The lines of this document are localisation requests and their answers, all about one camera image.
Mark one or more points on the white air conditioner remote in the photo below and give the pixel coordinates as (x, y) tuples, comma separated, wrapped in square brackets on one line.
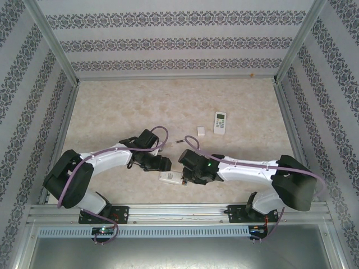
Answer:
[(171, 177), (220, 124)]

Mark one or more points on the white battery cover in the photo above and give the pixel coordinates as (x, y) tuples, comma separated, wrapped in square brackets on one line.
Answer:
[(201, 131)]

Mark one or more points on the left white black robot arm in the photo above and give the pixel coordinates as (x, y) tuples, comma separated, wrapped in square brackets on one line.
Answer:
[(106, 158)]

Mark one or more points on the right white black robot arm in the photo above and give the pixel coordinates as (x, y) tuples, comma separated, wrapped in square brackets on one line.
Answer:
[(246, 171)]

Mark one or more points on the grey metal panel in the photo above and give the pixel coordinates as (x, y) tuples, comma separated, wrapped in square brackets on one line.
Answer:
[(179, 255)]

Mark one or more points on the small circuit board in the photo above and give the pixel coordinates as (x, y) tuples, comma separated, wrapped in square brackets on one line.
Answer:
[(256, 230), (103, 231)]

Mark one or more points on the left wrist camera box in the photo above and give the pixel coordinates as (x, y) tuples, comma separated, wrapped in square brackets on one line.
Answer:
[(156, 151)]

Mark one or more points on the aluminium mounting rail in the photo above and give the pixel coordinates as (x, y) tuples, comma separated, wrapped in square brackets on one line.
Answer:
[(179, 214)]

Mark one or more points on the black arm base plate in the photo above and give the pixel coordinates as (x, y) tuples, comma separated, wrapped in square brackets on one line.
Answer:
[(120, 214), (235, 214)]

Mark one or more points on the aluminium side rail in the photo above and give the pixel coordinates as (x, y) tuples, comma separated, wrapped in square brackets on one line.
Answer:
[(66, 120), (290, 120)]

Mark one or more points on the aluminium frame post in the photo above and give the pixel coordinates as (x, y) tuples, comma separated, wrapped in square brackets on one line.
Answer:
[(57, 45), (299, 42)]

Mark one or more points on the aluminium frame bar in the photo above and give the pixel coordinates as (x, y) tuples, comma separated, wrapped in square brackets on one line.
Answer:
[(333, 246), (24, 243)]

